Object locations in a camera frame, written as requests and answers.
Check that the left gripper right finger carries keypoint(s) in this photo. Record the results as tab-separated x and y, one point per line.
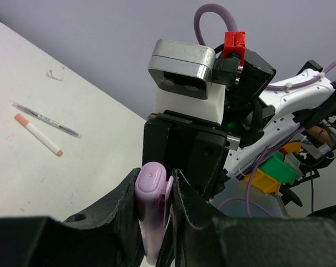
201	235

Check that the white peach marker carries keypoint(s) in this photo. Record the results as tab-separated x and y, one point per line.
38	134

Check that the purple highlighter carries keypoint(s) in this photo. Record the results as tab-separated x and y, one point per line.
152	192

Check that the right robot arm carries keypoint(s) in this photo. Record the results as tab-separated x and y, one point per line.
309	97

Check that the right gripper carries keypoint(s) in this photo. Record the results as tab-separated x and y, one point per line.
195	146

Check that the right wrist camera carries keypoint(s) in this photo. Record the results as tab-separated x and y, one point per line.
183	74

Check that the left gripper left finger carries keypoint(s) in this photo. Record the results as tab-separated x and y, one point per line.
106	233

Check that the clear purple gel pen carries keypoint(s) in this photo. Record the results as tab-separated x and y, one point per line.
47	120

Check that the coloured storage bins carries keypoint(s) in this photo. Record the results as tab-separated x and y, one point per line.
275	172

